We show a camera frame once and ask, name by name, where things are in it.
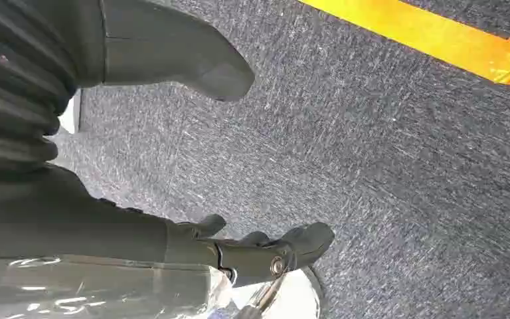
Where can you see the yellow floor tape strip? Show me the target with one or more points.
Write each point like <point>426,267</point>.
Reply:
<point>413,31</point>

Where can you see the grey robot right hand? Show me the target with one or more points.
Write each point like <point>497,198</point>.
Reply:
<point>105,229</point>

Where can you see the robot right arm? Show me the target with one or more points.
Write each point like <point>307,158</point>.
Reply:
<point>8,88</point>

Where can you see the white rounded object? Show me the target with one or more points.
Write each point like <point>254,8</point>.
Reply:
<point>297,296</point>

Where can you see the robot silver body shell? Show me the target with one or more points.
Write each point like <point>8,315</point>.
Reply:
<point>83,295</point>

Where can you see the white panel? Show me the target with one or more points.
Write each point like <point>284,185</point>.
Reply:
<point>71,116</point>

